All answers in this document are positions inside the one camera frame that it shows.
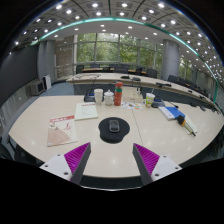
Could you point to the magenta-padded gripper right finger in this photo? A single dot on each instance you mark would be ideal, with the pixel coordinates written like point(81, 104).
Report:
point(148, 158)

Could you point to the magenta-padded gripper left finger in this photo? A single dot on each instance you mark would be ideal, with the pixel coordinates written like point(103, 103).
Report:
point(76, 156)

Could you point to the black computer mouse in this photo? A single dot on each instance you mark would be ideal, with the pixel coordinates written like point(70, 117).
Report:
point(114, 125)

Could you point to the black mouse pad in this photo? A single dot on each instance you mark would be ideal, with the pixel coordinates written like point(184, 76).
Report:
point(105, 131)

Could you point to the red and white brochure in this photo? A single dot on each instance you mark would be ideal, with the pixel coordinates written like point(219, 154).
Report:
point(61, 130)

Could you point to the cream paper document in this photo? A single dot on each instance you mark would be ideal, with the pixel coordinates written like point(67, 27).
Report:
point(86, 111)

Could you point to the black and orange handheld tool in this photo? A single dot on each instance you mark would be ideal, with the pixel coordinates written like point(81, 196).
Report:
point(181, 120)

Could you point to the blue book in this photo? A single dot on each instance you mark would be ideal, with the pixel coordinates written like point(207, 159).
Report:
point(176, 111)

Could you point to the colourful sticker sheet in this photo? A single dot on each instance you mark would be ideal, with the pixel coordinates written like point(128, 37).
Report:
point(132, 105)

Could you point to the black desk device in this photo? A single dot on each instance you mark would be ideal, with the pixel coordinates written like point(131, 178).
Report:
point(158, 103)

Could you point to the green printed paper cup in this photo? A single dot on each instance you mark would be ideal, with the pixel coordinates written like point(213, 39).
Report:
point(150, 99)

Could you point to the black conference microphone unit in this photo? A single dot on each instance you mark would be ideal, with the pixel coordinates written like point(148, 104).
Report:
point(89, 98)

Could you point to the white paper cup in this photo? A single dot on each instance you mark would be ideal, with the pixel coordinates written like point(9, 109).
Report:
point(98, 96)

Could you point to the white lidded mug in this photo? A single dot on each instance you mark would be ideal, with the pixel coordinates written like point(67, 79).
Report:
point(109, 98)

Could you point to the red drink bottle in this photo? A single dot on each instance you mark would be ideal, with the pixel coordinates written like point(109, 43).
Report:
point(118, 94)

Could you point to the long curved conference table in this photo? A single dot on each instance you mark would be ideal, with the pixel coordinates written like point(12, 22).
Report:
point(100, 78)

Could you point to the black desk microphones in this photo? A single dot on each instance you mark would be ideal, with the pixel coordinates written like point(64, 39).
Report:
point(125, 77)

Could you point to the black office chairs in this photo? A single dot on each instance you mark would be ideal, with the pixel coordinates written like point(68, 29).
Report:
point(151, 72)

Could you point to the ceiling lights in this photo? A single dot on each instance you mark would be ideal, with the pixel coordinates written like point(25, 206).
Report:
point(95, 5)

